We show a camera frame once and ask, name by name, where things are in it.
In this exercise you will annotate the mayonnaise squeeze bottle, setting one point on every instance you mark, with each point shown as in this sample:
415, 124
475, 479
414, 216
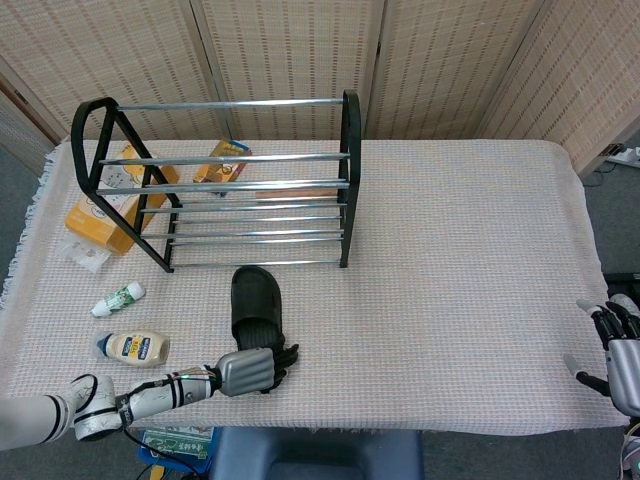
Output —
137, 350

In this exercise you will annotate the small orange snack box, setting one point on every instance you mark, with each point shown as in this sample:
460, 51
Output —
220, 172

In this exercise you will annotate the white woven tablecloth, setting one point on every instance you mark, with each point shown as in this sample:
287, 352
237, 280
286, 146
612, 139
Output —
450, 250

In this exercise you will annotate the bamboo folding screen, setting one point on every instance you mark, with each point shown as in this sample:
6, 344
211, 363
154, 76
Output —
300, 50

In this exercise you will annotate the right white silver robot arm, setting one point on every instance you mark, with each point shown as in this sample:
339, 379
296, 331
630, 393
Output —
634, 455

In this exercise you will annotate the large orange tissue pack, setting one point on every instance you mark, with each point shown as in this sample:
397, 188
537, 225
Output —
115, 240

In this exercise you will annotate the small white green bottle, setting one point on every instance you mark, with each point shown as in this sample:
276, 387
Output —
117, 299

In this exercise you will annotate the white power strip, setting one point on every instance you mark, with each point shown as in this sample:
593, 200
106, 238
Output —
627, 156

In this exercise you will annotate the clear plastic packet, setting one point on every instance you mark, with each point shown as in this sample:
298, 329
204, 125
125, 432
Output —
85, 255

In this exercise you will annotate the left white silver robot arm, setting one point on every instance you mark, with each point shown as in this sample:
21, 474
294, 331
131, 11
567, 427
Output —
150, 397

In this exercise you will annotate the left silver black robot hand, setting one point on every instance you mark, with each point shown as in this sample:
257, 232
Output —
247, 372

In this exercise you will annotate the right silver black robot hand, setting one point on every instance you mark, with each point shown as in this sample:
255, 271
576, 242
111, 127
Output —
625, 370

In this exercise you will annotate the black slipper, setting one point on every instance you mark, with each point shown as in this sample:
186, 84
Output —
257, 300

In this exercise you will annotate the black metal shoe rack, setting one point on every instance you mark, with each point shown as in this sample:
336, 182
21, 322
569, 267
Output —
350, 150

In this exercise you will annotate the green white printed box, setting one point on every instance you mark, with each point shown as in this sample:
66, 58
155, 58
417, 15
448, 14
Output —
180, 444

